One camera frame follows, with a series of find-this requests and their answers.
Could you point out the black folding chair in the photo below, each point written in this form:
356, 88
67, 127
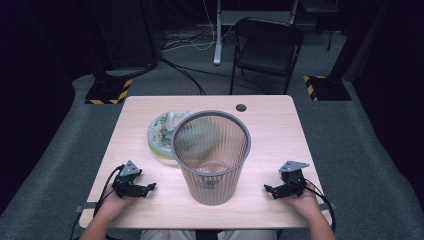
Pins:
266, 53

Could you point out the person's right hand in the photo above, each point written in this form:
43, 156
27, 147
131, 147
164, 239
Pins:
305, 205

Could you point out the grey mesh wastebasket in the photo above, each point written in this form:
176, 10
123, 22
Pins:
213, 190

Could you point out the white desk frame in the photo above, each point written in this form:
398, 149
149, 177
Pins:
218, 40

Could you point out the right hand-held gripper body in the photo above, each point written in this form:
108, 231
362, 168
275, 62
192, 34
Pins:
293, 183

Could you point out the clear green-printed plastic bag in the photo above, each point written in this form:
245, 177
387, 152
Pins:
159, 133

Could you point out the person's left hand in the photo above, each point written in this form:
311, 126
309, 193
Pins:
113, 205

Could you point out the grey table bracket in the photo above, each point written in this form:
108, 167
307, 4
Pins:
328, 205
86, 206

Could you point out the black stand with striped base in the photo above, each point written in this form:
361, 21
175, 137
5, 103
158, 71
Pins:
328, 88
106, 90

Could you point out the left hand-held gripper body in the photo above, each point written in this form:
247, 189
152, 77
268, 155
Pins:
125, 185

